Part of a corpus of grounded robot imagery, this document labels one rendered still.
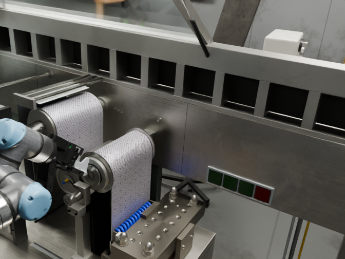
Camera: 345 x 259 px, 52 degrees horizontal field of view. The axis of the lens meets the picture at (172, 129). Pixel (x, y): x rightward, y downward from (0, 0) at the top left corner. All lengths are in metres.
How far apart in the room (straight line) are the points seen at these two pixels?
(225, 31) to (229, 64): 4.52
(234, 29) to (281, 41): 1.24
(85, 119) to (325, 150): 0.83
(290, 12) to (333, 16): 0.67
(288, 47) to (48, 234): 3.73
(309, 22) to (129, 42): 5.38
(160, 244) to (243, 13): 4.71
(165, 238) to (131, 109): 0.52
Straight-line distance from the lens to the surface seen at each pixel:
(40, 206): 0.82
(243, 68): 1.16
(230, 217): 3.11
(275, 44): 4.61
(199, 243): 1.46
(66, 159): 1.04
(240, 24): 5.64
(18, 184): 0.84
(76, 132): 1.33
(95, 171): 1.16
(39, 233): 1.53
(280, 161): 1.21
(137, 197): 1.35
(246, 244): 2.88
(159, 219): 1.34
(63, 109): 1.30
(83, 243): 1.34
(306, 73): 1.11
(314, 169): 1.20
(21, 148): 0.92
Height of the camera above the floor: 1.87
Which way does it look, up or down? 24 degrees down
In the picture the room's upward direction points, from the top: 4 degrees clockwise
